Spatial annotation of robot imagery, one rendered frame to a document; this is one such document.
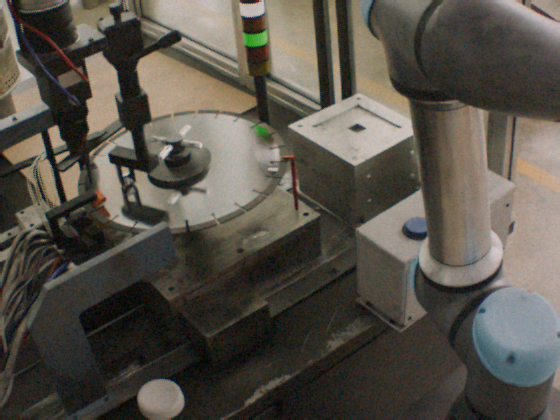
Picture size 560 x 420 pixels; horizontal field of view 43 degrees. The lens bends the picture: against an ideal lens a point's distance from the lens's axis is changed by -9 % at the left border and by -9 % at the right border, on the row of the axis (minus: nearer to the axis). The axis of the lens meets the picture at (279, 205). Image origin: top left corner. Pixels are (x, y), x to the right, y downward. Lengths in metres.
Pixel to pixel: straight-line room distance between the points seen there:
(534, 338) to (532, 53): 0.38
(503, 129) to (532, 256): 1.28
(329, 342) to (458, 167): 0.46
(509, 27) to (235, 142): 0.72
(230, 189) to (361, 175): 0.25
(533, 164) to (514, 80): 2.31
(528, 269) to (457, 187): 1.63
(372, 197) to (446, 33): 0.74
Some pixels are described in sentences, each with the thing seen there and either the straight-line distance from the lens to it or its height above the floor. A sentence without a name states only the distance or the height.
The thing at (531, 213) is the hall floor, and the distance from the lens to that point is 2.72.
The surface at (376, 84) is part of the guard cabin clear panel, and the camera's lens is 1.53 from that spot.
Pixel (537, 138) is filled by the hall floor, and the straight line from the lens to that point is 3.14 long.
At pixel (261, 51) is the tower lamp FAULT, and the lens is 1.44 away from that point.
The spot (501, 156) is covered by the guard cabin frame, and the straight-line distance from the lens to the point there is 1.32.
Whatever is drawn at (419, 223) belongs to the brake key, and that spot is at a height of 0.91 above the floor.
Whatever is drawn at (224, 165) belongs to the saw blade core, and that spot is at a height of 0.95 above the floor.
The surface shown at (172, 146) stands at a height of 1.00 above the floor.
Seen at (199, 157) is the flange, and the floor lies 0.96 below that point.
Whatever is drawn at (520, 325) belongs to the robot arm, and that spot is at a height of 0.97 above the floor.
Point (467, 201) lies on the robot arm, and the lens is 0.89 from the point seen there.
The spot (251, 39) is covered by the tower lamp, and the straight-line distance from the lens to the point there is 1.43.
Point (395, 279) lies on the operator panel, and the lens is 1.16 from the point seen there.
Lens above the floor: 1.64
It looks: 37 degrees down
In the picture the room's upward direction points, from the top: 6 degrees counter-clockwise
